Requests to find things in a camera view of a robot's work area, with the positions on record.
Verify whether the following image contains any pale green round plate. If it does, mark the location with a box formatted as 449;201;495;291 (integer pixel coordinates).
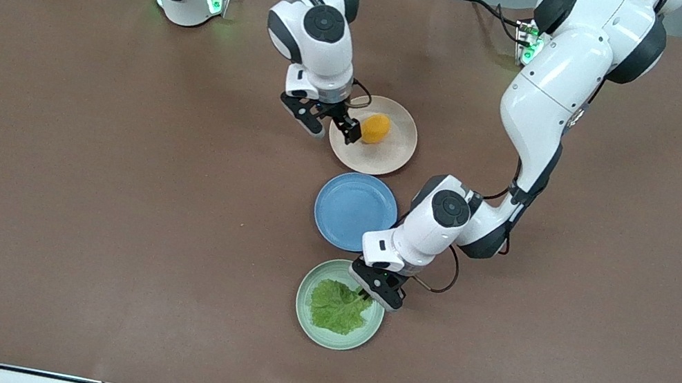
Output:
289;252;392;358

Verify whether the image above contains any green lettuce leaf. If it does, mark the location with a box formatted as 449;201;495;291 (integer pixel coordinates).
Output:
305;275;375;339

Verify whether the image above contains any black left arm base cable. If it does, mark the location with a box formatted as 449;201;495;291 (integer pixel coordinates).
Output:
459;0;530;45

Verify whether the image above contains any yellow lemon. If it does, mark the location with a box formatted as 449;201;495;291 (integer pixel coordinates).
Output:
359;111;392;148

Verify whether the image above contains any blue round plate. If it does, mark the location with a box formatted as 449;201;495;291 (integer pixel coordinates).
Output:
308;167;404;259

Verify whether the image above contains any brown table cover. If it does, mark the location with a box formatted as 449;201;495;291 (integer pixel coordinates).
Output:
0;0;682;383

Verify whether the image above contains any beige round plate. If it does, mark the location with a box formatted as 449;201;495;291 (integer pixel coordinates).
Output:
322;88;424;183

